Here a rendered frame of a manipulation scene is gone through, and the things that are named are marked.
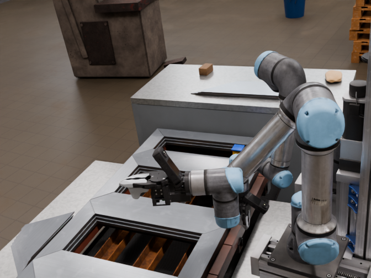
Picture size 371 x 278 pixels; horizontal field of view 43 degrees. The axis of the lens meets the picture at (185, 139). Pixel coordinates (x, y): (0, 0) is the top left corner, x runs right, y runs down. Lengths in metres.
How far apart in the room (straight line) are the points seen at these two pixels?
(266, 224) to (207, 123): 0.79
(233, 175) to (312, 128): 0.27
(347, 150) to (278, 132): 0.38
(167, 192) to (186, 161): 1.24
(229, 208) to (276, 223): 1.03
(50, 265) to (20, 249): 0.34
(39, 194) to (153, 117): 1.62
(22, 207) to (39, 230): 1.72
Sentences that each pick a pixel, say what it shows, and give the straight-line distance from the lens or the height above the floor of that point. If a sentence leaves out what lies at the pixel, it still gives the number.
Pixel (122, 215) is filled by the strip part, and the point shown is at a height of 0.86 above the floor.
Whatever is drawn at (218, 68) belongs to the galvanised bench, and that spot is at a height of 1.05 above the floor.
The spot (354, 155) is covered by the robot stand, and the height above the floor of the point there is 1.32.
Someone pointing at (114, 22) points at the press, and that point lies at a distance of 6.16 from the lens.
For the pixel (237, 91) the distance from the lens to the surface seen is 2.85.
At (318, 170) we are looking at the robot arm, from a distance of 1.32.
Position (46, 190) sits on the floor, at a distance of 4.31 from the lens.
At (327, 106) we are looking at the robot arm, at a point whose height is 1.68.
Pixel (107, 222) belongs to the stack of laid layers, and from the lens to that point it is 2.32.
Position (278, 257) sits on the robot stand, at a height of 1.04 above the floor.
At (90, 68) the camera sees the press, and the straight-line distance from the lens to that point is 6.54.
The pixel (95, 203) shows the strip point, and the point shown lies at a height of 0.86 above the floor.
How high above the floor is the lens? 2.21
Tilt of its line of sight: 28 degrees down
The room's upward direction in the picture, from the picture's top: 8 degrees counter-clockwise
